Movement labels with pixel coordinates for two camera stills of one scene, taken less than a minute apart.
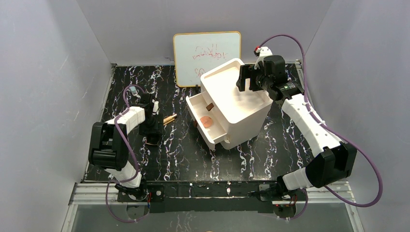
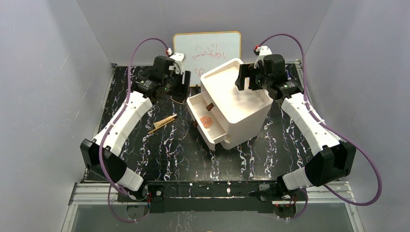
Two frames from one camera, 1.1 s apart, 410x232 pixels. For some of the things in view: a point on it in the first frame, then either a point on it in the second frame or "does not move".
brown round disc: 207,121 does not move
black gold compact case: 153,140 → 179,99
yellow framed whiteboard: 197,52 does not move
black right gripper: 250,78 does not move
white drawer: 206,117 does not move
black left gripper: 151,127 → 184,84
